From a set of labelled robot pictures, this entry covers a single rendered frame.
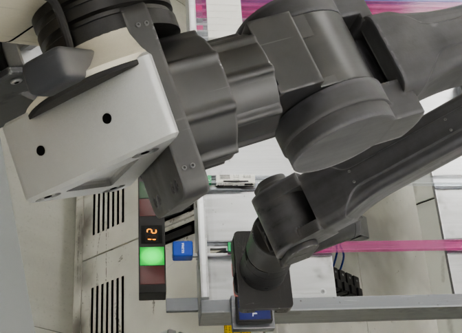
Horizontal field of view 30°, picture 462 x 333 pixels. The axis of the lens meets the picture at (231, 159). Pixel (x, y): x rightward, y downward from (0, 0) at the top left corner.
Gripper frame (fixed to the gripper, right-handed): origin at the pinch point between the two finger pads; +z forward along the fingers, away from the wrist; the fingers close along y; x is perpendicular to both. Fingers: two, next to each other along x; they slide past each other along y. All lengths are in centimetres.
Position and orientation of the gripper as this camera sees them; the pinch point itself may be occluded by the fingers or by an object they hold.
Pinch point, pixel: (252, 295)
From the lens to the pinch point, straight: 114.2
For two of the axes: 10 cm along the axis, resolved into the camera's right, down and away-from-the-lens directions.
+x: -9.9, 0.0, -1.4
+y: -0.7, -8.7, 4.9
